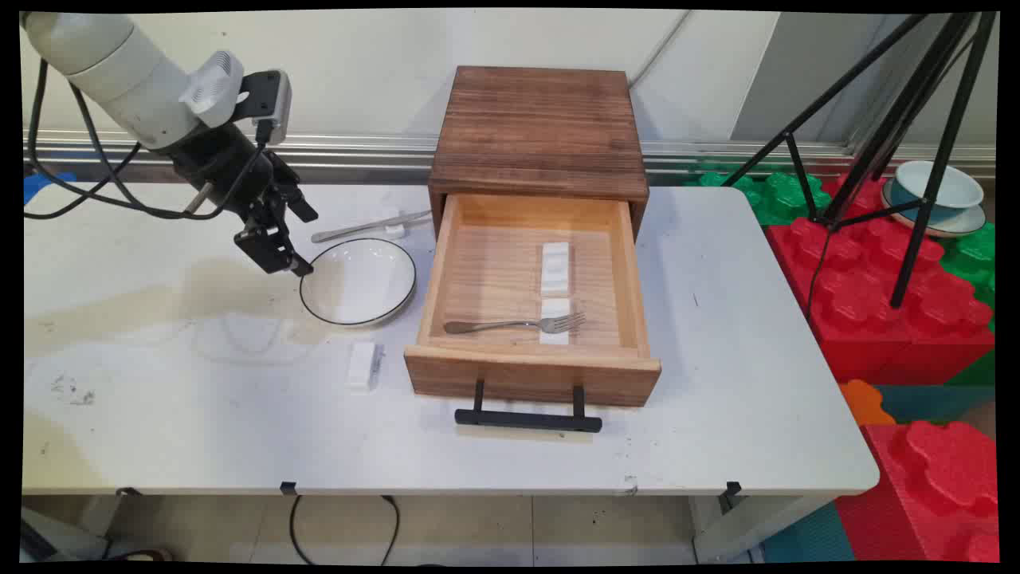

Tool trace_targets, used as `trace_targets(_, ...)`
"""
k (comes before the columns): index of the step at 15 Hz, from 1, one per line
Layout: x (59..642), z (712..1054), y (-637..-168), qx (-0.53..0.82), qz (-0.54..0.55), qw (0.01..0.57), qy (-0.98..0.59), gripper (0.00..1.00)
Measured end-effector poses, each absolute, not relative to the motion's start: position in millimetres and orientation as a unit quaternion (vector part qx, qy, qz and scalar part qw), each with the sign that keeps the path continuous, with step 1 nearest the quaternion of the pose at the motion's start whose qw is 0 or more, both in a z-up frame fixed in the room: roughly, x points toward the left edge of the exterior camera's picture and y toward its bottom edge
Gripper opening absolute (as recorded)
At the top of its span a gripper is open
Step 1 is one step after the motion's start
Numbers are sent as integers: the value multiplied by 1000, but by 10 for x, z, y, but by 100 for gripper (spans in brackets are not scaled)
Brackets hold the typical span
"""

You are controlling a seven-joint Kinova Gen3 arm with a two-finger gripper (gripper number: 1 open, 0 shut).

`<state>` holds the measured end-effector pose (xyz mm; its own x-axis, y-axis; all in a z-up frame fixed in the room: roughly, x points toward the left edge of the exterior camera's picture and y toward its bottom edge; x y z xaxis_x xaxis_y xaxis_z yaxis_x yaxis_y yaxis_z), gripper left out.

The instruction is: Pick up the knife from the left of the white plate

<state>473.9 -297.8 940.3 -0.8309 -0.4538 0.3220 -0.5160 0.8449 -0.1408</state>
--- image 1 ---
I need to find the white ribbed camera mount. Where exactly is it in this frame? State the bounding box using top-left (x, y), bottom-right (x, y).
top-left (179, 50), bottom-right (245, 128)

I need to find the white table leg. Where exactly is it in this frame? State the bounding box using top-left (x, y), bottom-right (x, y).
top-left (689, 494), bottom-right (838, 564)

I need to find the teal foam block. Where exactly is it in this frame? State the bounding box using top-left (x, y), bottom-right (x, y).
top-left (873, 385), bottom-right (995, 423)

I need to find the pale saucer plate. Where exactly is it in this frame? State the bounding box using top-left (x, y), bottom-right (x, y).
top-left (881, 179), bottom-right (987, 238)

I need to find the pale blue bowl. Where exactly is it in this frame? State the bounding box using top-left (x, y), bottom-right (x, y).
top-left (891, 160), bottom-right (985, 224)

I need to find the orange foam piece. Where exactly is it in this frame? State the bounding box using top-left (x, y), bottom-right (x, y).
top-left (838, 379), bottom-right (897, 427)

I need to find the steel fork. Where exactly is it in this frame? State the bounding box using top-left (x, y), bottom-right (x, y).
top-left (444, 312), bottom-right (587, 335)

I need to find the green foam block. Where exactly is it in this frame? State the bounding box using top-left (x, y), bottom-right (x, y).
top-left (940, 222), bottom-right (997, 332)
top-left (685, 170), bottom-right (834, 226)

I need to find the aluminium wall rail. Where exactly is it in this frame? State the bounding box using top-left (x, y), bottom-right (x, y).
top-left (24, 130), bottom-right (997, 186)

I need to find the dark wooden drawer cabinet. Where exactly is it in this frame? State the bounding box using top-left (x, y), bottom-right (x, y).
top-left (428, 66), bottom-right (650, 240)

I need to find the metal spoon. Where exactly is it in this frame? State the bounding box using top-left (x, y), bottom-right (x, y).
top-left (311, 210), bottom-right (433, 243)

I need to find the white plate with black rim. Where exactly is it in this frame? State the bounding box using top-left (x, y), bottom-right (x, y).
top-left (300, 238), bottom-right (418, 328)

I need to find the light wooden drawer, black handle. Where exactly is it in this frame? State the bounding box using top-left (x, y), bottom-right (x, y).
top-left (403, 191), bottom-right (662, 434)

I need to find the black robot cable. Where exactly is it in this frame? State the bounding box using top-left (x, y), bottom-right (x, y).
top-left (24, 60), bottom-right (272, 221)

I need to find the black grey wrist camera box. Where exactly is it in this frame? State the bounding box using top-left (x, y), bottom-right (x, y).
top-left (239, 70), bottom-right (292, 147)

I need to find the teal foam mat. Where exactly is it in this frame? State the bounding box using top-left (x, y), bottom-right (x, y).
top-left (761, 501), bottom-right (857, 563)

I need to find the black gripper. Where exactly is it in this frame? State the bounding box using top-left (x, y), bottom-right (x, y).
top-left (170, 124), bottom-right (320, 278)

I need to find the black floor cable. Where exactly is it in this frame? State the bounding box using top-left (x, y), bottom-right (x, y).
top-left (288, 494), bottom-right (401, 567)

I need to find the black tripod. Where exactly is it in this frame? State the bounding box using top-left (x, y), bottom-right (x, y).
top-left (721, 12), bottom-right (998, 310)

